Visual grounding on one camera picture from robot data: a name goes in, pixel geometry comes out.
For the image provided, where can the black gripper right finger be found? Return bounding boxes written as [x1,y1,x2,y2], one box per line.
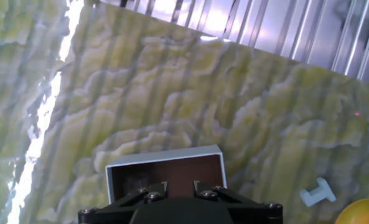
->
[192,180,266,207]

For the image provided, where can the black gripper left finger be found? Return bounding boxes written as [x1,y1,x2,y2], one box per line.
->
[109,181,169,208]

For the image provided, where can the light blue gift box base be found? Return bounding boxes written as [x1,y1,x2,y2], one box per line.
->
[105,144,228,205]

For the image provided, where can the small grey toy block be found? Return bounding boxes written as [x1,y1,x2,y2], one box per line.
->
[299,177,337,208]

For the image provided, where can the yellow orange toy mango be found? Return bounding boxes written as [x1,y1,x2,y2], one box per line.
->
[334,198,369,224]

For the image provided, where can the green marble pattern mat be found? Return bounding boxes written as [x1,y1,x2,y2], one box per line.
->
[0,0,369,224]

